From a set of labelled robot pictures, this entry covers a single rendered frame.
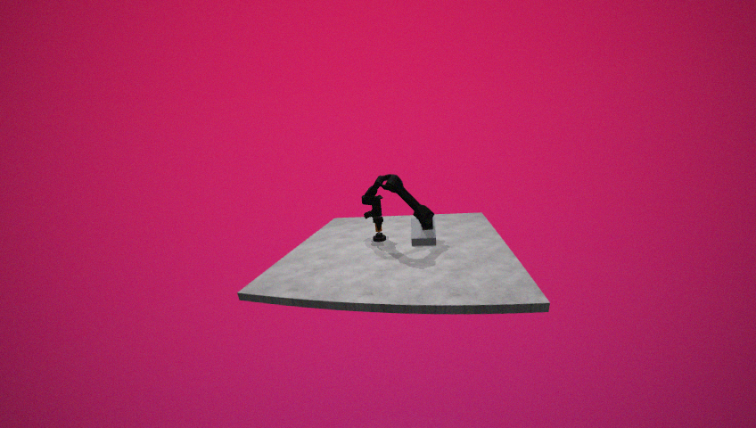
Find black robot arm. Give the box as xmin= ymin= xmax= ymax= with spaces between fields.
xmin=361 ymin=174 xmax=434 ymax=230

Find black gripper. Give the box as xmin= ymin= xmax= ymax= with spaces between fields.
xmin=372 ymin=206 xmax=383 ymax=231

